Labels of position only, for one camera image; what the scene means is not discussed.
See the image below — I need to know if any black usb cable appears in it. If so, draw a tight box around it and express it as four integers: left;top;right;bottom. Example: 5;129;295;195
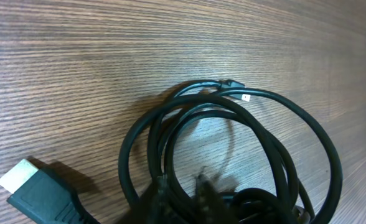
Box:
0;79;344;224

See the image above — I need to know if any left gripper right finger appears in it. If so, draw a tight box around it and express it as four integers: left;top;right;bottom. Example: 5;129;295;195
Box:
194;174;233;224

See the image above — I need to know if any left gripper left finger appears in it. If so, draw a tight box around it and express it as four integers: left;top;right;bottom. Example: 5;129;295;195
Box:
117;175;171;224

